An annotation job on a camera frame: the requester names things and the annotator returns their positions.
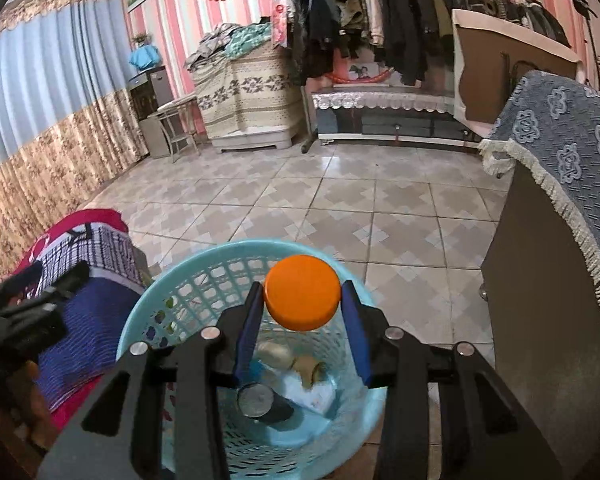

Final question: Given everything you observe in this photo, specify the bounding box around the brown paper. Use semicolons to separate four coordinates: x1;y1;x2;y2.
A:
292;355;327;387

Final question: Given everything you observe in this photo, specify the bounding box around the row of hanging clothes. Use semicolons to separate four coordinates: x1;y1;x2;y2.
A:
285;0;571;86

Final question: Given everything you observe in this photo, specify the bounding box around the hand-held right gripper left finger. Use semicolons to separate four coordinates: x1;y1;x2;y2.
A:
37;282;266;480

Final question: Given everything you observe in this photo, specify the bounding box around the light blue plastic basket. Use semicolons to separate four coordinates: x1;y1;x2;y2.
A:
116;240;388;480

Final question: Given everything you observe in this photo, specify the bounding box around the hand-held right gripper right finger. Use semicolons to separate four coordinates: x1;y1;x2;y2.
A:
340;280;563;480

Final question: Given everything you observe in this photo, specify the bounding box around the pink picture box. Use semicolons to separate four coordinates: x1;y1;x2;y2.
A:
330;57;401;84

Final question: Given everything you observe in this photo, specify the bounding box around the grey water dispenser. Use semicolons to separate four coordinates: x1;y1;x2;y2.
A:
128;66;173;160

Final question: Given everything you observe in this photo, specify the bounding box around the white scalloped paper booklet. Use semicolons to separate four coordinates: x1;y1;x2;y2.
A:
280;375;337;417

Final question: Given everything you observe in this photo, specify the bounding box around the pink hanging bag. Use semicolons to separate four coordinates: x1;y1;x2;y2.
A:
271;0;290;48

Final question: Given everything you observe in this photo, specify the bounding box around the black coat stand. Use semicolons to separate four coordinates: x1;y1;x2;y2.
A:
560;0;600;86

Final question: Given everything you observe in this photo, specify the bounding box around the small glass side table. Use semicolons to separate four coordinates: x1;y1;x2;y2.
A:
147;95;201;163

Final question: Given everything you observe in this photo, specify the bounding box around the blue cloth cover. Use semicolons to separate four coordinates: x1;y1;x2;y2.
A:
129;45;161;70

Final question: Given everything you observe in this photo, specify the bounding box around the orange round cap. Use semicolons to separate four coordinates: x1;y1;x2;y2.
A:
264;255;342;332

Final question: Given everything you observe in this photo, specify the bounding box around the brown board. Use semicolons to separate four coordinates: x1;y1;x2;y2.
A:
452;8;581;126

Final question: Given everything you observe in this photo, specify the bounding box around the striped red blue blanket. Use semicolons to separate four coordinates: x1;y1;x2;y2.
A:
0;208;151;431

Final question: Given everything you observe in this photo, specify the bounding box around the metal clothes rack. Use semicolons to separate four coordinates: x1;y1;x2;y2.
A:
280;0;586;153

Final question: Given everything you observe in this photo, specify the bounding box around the cabinet with patterned cover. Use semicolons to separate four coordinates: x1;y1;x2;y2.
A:
190;50;303;153

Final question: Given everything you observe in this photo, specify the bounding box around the white lace cloth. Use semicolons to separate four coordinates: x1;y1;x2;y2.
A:
312;91;461;111

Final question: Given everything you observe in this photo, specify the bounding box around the pile of folded clothes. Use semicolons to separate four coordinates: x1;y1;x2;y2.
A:
185;22;276;71

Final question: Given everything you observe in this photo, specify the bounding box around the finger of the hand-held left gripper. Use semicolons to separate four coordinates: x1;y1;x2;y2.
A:
12;260;92;306

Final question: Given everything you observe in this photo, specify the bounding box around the brown wooden cabinet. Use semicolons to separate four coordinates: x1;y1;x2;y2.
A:
480;162;600;466

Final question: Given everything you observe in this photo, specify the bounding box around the low black media stand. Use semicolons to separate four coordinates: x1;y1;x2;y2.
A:
312;87;486;148

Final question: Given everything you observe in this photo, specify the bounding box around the blue and floral curtain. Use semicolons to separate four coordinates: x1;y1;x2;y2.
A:
0;0;148;281

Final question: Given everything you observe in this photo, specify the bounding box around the beige round object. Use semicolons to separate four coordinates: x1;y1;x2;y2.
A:
257;342;293;368

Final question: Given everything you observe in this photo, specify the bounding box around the blue patterned fringed cloth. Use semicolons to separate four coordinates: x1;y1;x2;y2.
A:
478;70;600;376

